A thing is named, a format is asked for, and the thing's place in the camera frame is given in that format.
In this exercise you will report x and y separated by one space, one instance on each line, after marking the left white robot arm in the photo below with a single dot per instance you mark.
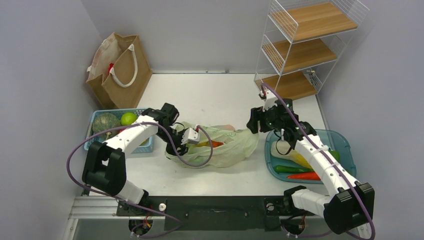
105 164

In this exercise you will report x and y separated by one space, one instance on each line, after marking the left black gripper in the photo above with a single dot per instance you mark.
183 149

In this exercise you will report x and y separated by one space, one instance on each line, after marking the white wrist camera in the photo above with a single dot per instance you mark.
190 136
269 98

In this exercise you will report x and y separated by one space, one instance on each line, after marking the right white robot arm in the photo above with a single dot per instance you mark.
349 203

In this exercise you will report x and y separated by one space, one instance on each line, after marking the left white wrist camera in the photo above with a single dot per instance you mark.
190 136

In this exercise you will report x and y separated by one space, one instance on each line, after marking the green plastic grocery bag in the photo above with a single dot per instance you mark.
239 144

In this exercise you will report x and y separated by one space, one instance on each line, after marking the green bell pepper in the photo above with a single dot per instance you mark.
335 154

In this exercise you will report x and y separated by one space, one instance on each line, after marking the light blue plastic basket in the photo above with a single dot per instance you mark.
146 147

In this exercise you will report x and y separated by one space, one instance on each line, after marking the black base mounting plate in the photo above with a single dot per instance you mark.
213 213

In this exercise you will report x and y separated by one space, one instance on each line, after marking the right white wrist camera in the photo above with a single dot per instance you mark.
269 98

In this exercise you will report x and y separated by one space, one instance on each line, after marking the teal plastic tray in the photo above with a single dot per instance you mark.
335 142

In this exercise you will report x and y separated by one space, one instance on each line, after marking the yellow napa cabbage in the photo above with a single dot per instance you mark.
282 150

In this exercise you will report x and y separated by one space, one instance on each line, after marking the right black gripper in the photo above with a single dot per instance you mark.
257 115

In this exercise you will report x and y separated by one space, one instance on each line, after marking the brown jute tote bag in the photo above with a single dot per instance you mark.
119 72

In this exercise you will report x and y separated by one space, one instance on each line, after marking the white wire wooden shelf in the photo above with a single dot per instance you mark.
302 42

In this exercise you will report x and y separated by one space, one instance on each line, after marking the green lime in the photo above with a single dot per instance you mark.
128 118

